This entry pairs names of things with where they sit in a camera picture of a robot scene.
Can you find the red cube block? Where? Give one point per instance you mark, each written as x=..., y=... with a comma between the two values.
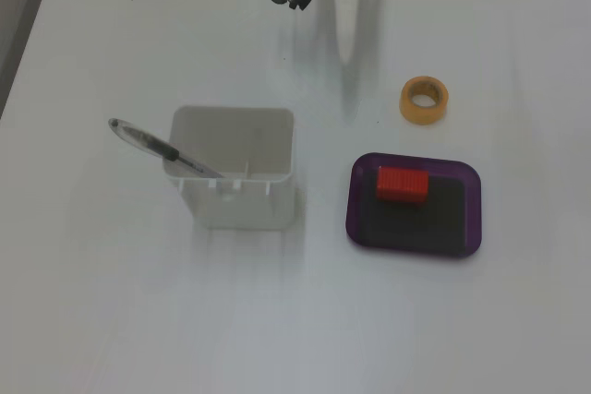
x=401, y=184

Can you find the yellow tape roll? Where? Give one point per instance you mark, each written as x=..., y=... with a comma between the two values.
x=422, y=112

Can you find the white plastic container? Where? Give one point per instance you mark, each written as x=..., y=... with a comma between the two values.
x=240, y=209

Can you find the purple metal tray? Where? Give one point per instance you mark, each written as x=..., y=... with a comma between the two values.
x=415, y=232

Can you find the black pen with clear cap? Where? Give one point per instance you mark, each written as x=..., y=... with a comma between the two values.
x=148, y=138

